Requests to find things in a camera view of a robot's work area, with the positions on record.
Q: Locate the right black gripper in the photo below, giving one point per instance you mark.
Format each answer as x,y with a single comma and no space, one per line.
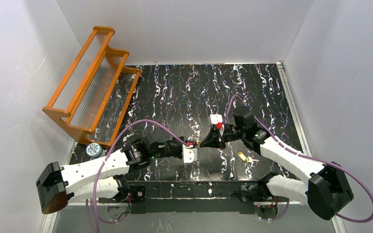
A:
220,136

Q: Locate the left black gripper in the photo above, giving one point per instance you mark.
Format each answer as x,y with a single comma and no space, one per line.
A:
180,149

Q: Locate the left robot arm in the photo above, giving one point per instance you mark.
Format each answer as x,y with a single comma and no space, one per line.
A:
104,177

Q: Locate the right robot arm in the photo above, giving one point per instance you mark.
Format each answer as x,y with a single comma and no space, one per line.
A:
323,187

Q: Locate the orange wooden rack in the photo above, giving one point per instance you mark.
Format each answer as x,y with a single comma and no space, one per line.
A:
92,99

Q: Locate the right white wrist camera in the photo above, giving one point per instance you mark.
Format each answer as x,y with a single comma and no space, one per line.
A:
216,121

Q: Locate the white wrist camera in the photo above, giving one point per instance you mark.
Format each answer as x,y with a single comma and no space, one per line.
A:
216,121
190,152

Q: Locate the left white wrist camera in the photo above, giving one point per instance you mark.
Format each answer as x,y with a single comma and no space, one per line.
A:
190,152

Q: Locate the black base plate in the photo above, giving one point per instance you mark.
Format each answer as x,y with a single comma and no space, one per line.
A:
200,197

